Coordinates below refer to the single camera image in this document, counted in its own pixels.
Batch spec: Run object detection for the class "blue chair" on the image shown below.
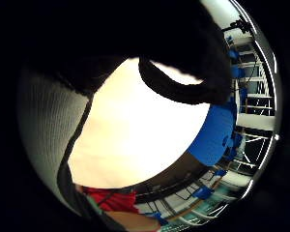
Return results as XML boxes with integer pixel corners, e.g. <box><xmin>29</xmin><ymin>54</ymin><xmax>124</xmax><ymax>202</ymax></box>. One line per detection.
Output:
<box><xmin>186</xmin><ymin>101</ymin><xmax>239</xmax><ymax>167</ymax></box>
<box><xmin>215</xmin><ymin>168</ymin><xmax>229</xmax><ymax>178</ymax></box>
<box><xmin>147</xmin><ymin>211</ymin><xmax>169</xmax><ymax>226</ymax></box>
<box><xmin>229</xmin><ymin>47</ymin><xmax>242</xmax><ymax>61</ymax></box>
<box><xmin>231</xmin><ymin>65</ymin><xmax>247</xmax><ymax>80</ymax></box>
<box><xmin>192</xmin><ymin>186</ymin><xmax>215</xmax><ymax>201</ymax></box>

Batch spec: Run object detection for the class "white table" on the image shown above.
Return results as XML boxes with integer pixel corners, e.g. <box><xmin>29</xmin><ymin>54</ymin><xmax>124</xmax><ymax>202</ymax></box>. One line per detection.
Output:
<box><xmin>222</xmin><ymin>170</ymin><xmax>253</xmax><ymax>189</ymax></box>
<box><xmin>236</xmin><ymin>112</ymin><xmax>276</xmax><ymax>132</ymax></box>

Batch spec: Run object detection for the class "person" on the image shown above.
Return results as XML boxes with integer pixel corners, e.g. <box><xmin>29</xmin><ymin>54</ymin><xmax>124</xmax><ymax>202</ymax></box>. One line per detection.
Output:
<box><xmin>74</xmin><ymin>184</ymin><xmax>140</xmax><ymax>223</ymax></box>

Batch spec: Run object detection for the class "white ribbed cloth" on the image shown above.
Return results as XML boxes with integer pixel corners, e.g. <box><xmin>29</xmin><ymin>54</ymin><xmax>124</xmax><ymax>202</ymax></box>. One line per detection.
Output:
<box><xmin>17</xmin><ymin>65</ymin><xmax>94</xmax><ymax>212</ymax></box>

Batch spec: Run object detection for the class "black camera on stand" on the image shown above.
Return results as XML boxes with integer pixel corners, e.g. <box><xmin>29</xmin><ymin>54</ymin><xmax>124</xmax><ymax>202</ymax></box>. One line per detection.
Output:
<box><xmin>221</xmin><ymin>17</ymin><xmax>253</xmax><ymax>35</ymax></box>

